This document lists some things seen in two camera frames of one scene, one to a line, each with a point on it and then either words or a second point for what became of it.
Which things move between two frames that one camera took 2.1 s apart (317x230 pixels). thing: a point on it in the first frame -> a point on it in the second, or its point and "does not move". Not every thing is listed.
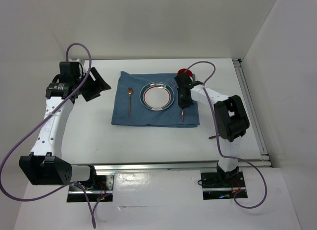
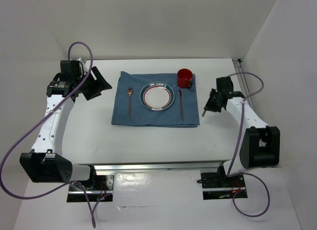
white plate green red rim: [157, 96] does not move
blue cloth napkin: [128, 109] does not move
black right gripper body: [184, 102] -> [212, 102]
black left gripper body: [90, 87] does not move
